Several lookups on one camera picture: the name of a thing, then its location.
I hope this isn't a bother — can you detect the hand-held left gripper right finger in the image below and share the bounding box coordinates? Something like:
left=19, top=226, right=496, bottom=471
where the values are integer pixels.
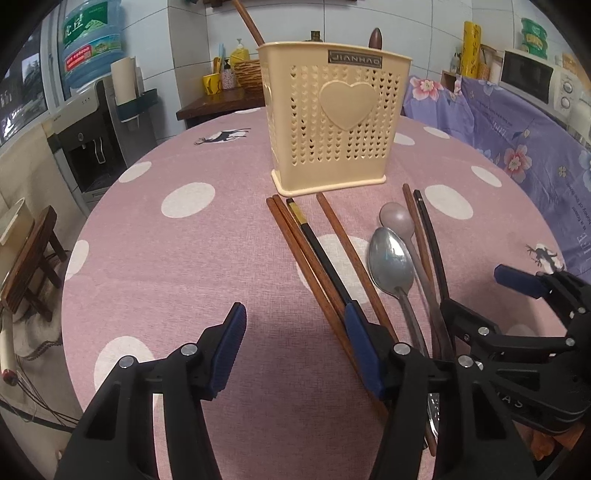
left=344, top=300, right=541, bottom=480

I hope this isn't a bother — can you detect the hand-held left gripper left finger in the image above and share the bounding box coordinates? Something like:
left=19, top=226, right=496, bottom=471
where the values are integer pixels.
left=53, top=302, right=247, bottom=480

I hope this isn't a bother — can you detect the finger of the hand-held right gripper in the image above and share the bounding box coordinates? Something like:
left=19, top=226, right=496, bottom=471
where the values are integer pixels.
left=493, top=263, right=591, bottom=320
left=439, top=299, right=574, bottom=363

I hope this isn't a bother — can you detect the metal spoon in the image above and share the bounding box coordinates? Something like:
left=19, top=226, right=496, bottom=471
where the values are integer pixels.
left=368, top=226, right=441, bottom=450

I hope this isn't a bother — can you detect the black chopstick with gold band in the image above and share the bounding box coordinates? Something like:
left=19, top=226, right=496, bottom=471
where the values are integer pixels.
left=286, top=198, right=356, bottom=309

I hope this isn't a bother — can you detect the pale pink spoon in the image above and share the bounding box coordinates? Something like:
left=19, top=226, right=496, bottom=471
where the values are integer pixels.
left=379, top=201, right=451, bottom=361

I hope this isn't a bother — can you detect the beige plastic utensil holder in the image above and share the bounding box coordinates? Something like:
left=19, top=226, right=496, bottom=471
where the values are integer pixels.
left=257, top=41, right=413, bottom=195

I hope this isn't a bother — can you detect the person's right hand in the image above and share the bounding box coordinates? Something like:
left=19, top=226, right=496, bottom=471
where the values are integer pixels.
left=530, top=431, right=562, bottom=463

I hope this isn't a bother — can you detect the cream kitchen appliance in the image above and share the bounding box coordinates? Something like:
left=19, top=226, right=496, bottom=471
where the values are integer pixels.
left=566, top=99, right=591, bottom=139

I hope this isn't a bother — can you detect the woven floor mat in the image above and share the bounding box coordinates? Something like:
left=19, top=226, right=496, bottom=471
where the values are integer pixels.
left=14, top=305, right=65, bottom=361

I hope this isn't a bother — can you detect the white microwave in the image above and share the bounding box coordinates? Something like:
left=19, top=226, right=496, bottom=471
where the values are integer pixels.
left=500, top=48, right=575, bottom=112

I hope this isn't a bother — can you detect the dark wooden stool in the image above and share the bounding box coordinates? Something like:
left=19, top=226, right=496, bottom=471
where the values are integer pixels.
left=0, top=205, right=68, bottom=321

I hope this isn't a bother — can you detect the yellow wrap roll box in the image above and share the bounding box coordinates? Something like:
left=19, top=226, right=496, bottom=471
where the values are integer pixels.
left=462, top=21, right=482, bottom=79

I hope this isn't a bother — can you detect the dark wooden counter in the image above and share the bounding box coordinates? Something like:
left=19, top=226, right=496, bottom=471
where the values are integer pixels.
left=175, top=88, right=266, bottom=132

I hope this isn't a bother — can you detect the beige plastic bin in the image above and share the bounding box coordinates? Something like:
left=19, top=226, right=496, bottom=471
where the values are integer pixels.
left=0, top=198, right=35, bottom=259

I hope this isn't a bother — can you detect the grey water dispenser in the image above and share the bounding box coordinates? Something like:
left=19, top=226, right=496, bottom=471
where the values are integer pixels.
left=44, top=78, right=160, bottom=204

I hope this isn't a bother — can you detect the dark teal cup holder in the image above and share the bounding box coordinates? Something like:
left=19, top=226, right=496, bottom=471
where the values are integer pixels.
left=115, top=90, right=160, bottom=123

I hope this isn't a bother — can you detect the woven pattern wash basin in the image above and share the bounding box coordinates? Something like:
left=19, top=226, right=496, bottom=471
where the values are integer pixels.
left=233, top=59, right=262, bottom=90

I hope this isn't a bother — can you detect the cream paper cup tube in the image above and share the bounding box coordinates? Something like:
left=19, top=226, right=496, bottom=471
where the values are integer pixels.
left=111, top=56, right=139, bottom=104

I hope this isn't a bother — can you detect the yellow soap pump bottle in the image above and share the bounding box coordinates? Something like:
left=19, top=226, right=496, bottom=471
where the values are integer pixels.
left=229, top=38, right=251, bottom=65

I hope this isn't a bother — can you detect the blue water jug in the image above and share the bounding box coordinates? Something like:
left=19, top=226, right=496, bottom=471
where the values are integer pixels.
left=59, top=0, right=124, bottom=90

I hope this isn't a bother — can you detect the wall poster of night street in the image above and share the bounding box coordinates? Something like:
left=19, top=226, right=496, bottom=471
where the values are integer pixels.
left=0, top=28, right=49, bottom=148

